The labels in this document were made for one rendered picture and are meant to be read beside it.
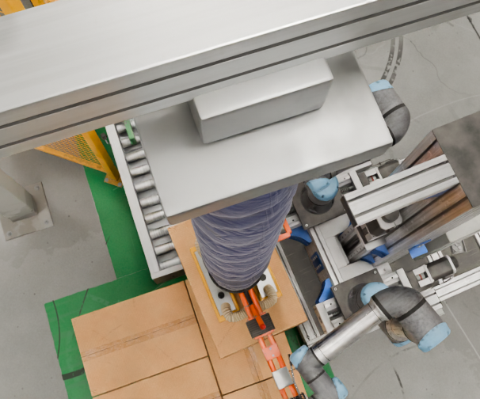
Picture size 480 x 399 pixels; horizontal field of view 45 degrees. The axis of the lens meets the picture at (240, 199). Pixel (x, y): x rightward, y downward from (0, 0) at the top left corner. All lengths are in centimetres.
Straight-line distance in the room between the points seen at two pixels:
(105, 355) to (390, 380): 166
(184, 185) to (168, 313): 234
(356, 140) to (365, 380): 298
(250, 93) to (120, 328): 248
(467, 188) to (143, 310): 185
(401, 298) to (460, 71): 258
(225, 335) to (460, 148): 126
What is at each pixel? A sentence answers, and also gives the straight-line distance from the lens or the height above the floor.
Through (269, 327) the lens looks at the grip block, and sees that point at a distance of 235.
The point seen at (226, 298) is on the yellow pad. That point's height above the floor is 109.
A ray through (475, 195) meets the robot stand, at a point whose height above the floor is 203.
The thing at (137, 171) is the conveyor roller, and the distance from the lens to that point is 319.
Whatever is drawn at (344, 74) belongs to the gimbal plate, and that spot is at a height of 288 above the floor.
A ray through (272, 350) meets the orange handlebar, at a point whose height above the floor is 121.
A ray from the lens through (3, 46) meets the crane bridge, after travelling 62.
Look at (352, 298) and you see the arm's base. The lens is 253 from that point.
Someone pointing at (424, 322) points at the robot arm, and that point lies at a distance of 198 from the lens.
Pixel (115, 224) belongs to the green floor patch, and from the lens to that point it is 370.
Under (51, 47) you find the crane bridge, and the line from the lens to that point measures 60.
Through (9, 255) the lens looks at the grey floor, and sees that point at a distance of 383.
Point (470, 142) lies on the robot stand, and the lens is 177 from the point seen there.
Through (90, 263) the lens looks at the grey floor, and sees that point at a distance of 369.
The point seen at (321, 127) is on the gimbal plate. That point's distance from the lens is 74.
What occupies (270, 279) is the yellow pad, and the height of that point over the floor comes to 109.
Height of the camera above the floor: 356
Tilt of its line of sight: 75 degrees down
